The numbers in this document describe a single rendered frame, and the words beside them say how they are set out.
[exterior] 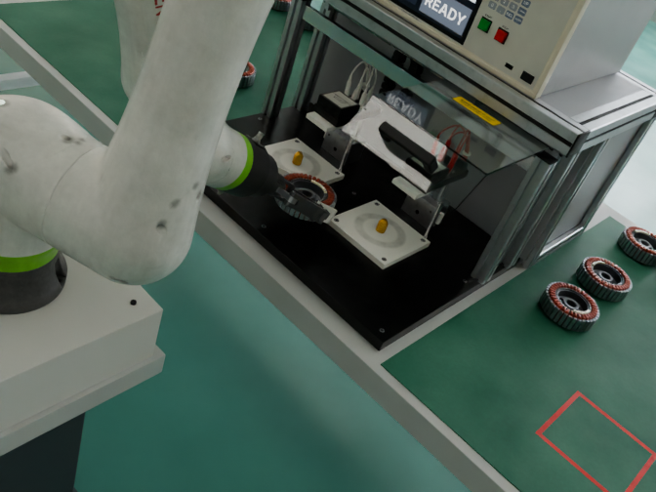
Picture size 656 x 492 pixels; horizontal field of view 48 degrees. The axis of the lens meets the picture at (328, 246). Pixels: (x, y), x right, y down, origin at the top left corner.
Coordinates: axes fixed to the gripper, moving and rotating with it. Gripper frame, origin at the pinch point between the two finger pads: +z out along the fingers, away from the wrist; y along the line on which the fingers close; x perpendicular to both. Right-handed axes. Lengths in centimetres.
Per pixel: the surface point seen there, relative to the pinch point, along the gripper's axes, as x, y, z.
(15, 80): 41, 151, 57
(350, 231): 0.9, -7.6, 9.2
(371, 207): -4.5, -3.9, 18.2
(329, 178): -3.9, 7.3, 17.2
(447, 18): -41.2, 1.2, 6.4
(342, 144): -10.7, 12.9, 23.5
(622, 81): -55, -23, 38
